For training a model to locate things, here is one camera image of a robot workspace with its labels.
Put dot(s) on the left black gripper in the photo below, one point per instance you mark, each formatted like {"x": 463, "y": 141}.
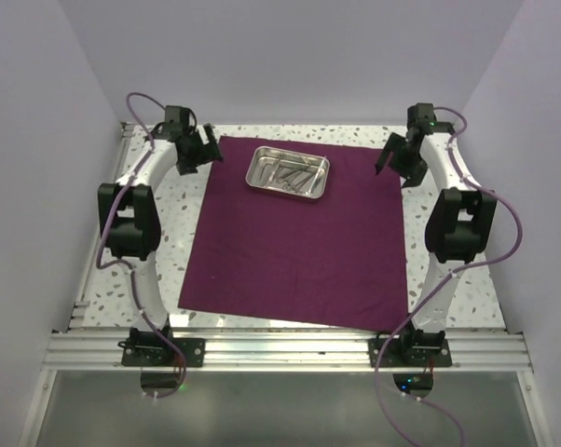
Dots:
{"x": 208, "y": 153}

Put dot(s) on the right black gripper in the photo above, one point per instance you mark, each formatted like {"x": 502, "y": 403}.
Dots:
{"x": 413, "y": 174}

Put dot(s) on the steel instrument tray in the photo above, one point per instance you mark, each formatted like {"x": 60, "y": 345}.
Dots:
{"x": 313, "y": 190}

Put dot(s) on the purple cloth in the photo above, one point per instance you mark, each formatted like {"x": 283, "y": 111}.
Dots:
{"x": 338, "y": 260}

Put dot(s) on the steel hemostat forceps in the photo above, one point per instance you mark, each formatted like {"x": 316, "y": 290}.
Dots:
{"x": 274, "y": 177}
{"x": 289, "y": 165}

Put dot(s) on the steel surgical scissors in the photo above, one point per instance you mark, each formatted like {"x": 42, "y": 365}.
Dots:
{"x": 296, "y": 180}

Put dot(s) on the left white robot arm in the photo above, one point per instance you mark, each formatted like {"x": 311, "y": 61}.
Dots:
{"x": 130, "y": 229}

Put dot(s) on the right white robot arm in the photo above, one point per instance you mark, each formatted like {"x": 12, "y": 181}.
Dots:
{"x": 459, "y": 224}

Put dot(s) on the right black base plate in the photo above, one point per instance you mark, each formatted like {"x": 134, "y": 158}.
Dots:
{"x": 410, "y": 348}

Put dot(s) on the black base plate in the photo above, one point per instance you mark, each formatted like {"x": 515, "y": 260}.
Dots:
{"x": 410, "y": 348}
{"x": 147, "y": 349}

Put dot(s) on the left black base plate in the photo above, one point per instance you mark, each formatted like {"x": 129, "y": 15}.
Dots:
{"x": 147, "y": 349}

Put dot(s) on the aluminium frame rail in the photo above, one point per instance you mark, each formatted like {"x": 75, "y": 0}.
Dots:
{"x": 322, "y": 374}

